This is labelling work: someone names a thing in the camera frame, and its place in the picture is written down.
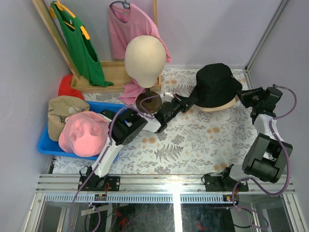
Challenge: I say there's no wooden clothes rack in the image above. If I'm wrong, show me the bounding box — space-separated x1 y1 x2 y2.
31 0 162 94

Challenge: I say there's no blue plastic bin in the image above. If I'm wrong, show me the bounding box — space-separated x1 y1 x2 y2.
37 101 125 160

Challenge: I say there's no red cloth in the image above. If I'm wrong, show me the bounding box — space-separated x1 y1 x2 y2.
58 74 84 100

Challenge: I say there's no dark round mannequin stand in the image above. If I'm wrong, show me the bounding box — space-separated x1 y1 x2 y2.
136 88 162 114

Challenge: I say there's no pink t-shirt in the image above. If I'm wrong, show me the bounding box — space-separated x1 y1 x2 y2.
108 3 171 105

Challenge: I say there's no yellow hanger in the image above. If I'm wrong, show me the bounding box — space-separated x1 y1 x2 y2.
50 0 90 40

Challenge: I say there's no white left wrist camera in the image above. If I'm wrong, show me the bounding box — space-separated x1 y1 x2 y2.
160 87 174 102

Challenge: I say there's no aluminium mounting rail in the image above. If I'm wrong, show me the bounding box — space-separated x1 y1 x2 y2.
36 174 295 204

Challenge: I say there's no beige straw hat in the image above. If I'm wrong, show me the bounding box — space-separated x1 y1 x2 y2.
197 96 239 112

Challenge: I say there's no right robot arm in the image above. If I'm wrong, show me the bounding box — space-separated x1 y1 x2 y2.
201 85 293 192

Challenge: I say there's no beige mannequin head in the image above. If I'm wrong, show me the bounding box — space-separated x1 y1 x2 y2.
124 35 166 88

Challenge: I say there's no green tank top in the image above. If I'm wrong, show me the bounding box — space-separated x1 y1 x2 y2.
50 1 113 87

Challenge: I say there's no floral table mat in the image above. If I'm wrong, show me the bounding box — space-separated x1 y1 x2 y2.
53 69 257 174

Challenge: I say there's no pink bucket hat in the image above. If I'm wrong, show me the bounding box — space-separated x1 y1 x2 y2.
58 111 109 157

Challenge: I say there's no aluminium corner post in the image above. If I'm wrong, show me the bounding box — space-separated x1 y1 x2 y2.
245 0 290 72

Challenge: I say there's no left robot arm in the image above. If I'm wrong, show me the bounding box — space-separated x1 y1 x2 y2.
79 94 198 191

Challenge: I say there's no blue-grey hanger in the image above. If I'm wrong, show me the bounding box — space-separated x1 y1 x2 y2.
110 0 130 9

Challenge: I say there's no beige cap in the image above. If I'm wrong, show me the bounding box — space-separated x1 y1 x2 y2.
48 95 90 142

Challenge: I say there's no black bucket hat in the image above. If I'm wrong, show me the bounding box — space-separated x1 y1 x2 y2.
190 63 242 108

